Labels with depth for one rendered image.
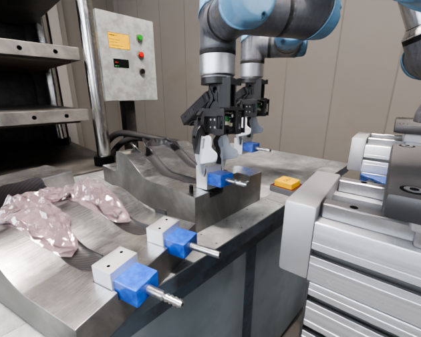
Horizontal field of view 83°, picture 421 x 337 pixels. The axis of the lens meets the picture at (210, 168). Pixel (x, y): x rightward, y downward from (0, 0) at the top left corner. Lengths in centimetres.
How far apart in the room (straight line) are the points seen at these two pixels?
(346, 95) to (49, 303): 218
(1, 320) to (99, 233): 17
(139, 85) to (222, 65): 95
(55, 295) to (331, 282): 34
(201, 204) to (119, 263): 24
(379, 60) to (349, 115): 42
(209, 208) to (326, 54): 193
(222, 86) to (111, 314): 42
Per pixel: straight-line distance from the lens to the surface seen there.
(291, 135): 238
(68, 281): 42
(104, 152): 121
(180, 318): 64
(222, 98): 51
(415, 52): 89
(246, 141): 85
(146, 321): 57
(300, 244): 30
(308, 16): 50
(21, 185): 70
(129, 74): 139
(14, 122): 118
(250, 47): 80
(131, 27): 144
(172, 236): 44
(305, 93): 233
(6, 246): 48
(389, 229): 28
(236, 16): 42
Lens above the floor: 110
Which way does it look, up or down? 17 degrees down
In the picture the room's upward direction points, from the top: straight up
